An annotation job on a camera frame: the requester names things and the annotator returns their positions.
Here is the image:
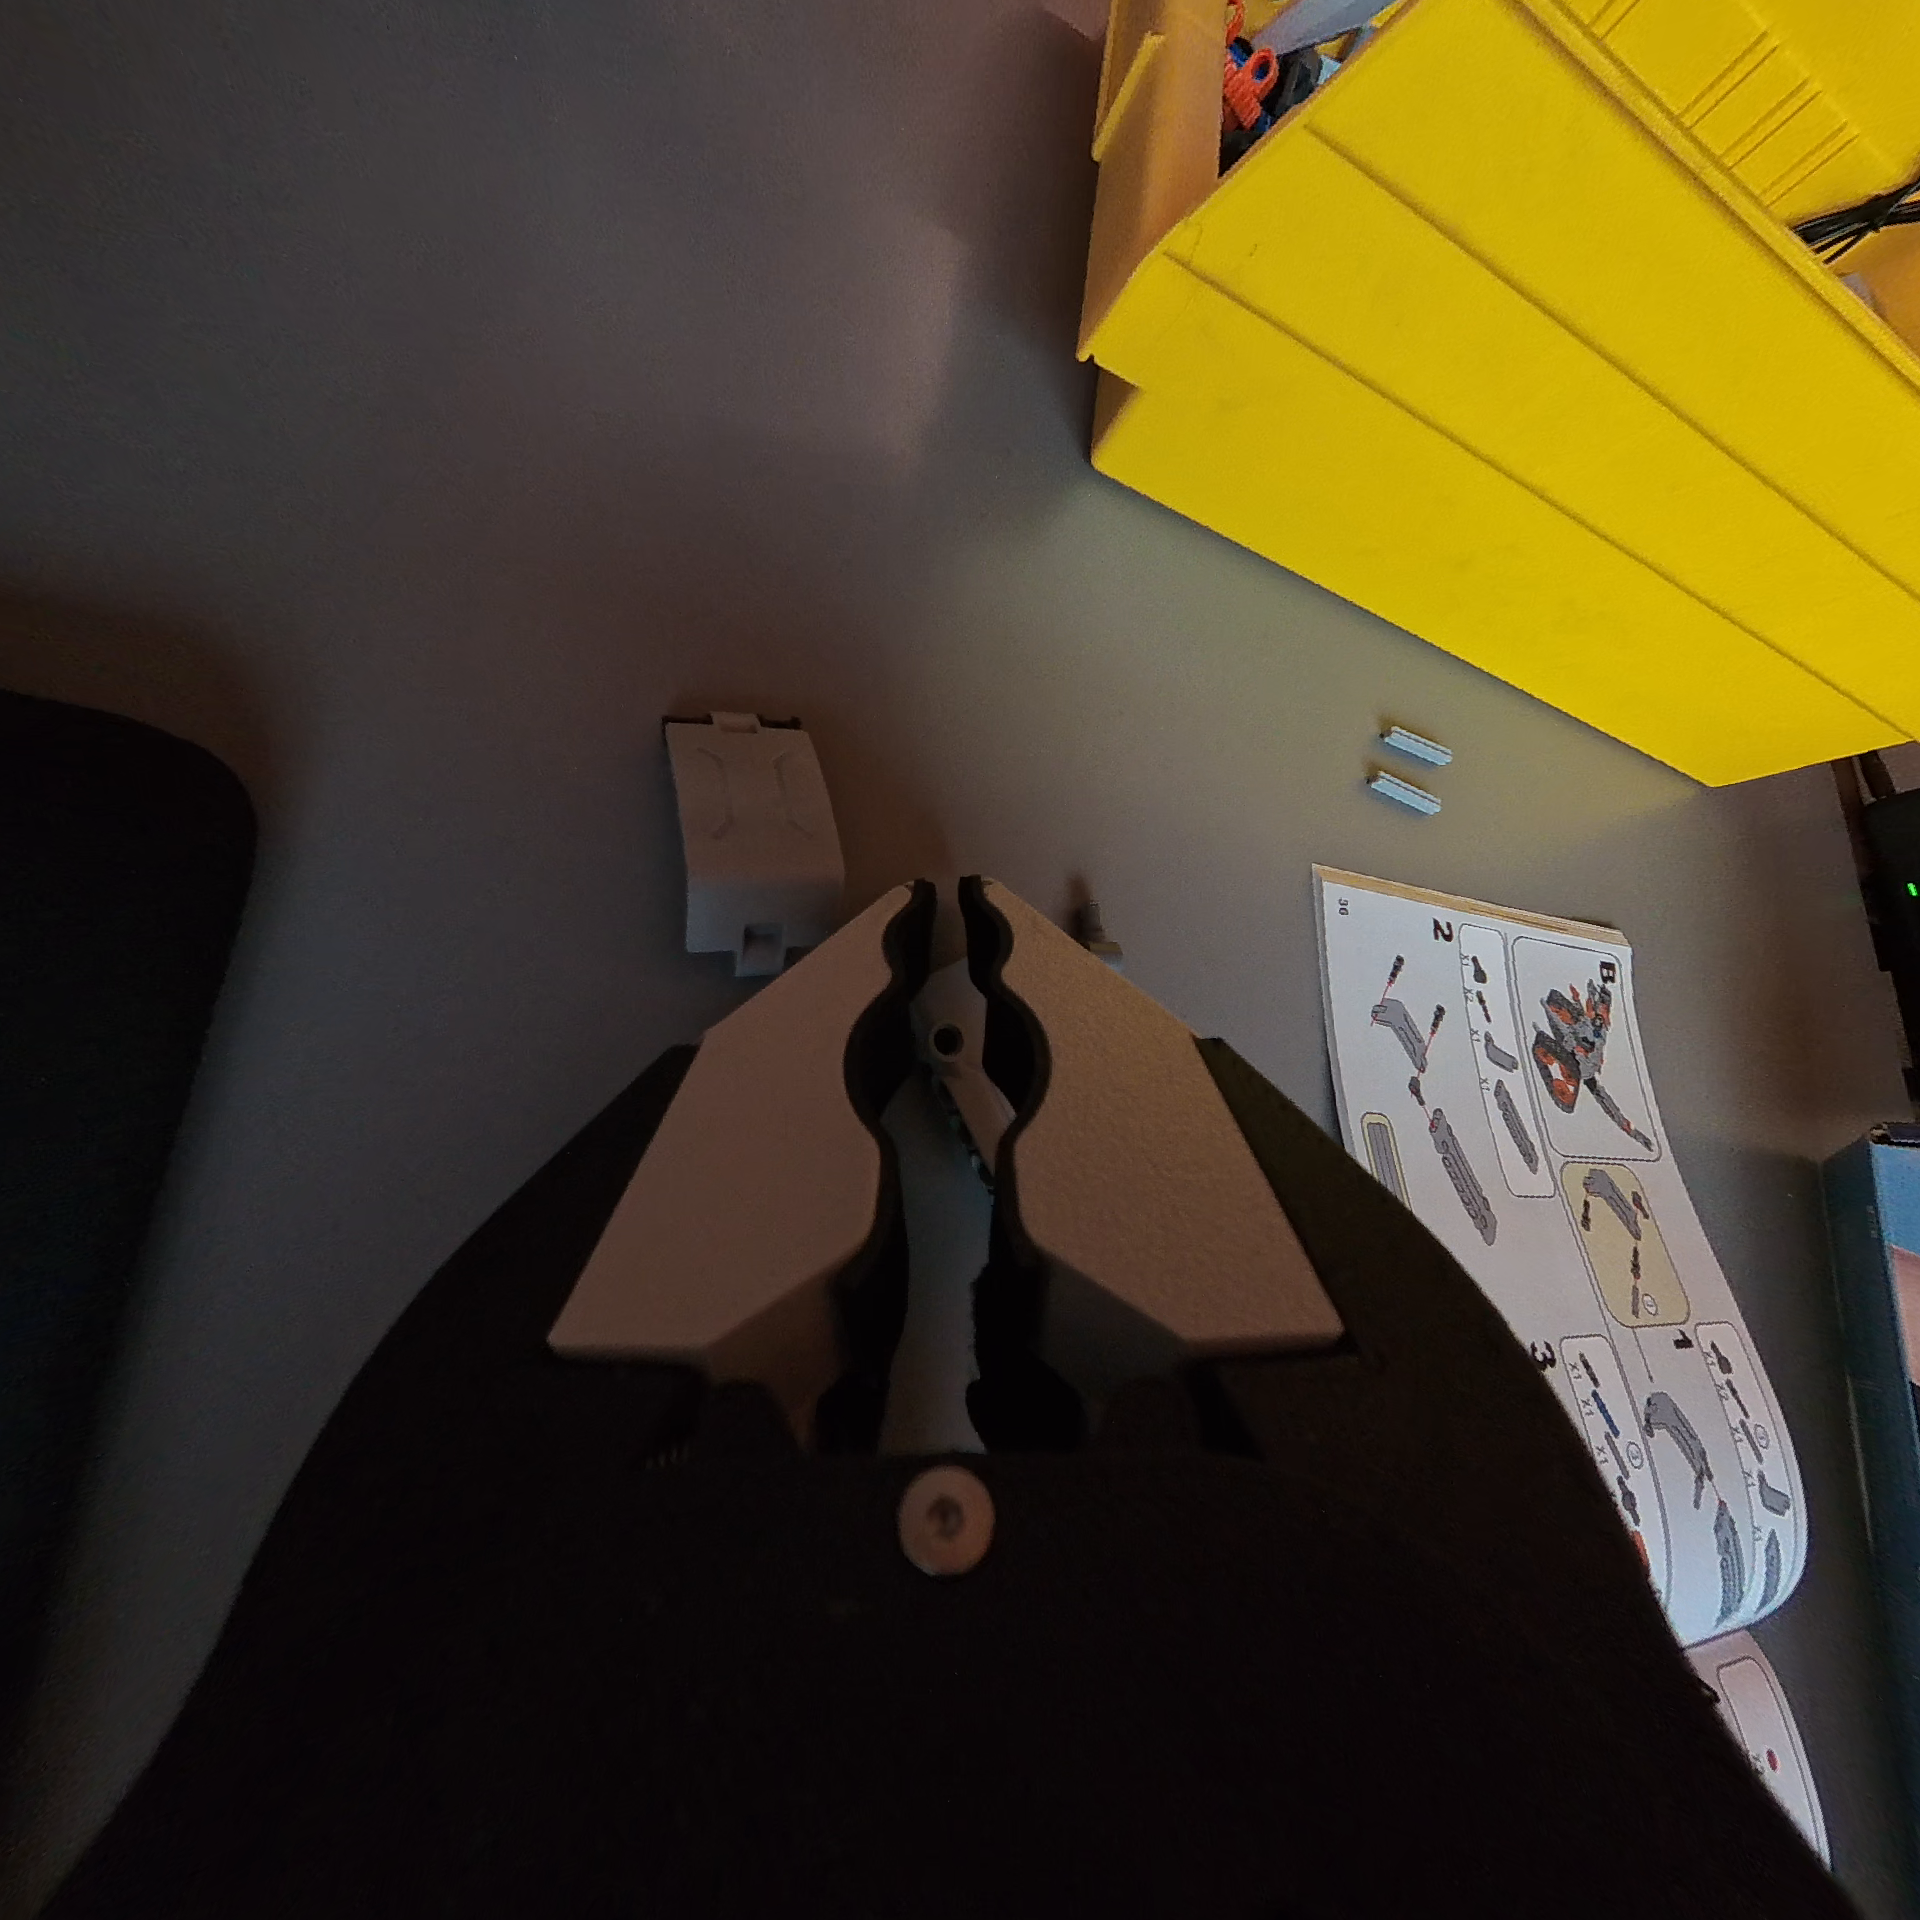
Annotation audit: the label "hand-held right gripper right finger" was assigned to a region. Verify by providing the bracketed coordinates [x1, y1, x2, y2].
[959, 874, 1348, 1453]

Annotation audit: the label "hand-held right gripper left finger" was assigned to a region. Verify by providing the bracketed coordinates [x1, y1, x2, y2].
[545, 879, 940, 1453]

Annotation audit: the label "grey assembled beam piece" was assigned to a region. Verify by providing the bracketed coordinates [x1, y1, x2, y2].
[885, 959, 1021, 1453]

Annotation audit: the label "grey curved building piece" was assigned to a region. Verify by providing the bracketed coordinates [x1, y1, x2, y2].
[664, 708, 852, 980]

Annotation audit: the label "yellow storage bin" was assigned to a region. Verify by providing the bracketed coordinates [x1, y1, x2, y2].
[1076, 0, 1920, 787]

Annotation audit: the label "building pieces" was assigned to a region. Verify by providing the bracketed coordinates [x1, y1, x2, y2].
[1216, 0, 1412, 166]

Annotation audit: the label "grey desk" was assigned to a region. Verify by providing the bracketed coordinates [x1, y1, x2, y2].
[0, 0, 1920, 1920]

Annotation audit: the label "open instruction booklet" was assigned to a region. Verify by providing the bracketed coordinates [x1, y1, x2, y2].
[1309, 862, 1835, 1870]

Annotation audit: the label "black perforated chair armrest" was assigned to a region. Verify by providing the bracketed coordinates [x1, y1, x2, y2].
[0, 688, 260, 1653]

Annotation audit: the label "blue robot kit box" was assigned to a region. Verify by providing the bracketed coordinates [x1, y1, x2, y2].
[1819, 1123, 1920, 1623]

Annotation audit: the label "black device with green light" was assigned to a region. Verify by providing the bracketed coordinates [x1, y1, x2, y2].
[1837, 749, 1920, 1075]

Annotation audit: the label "black cable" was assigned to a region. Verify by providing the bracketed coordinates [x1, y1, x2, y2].
[1792, 171, 1920, 256]

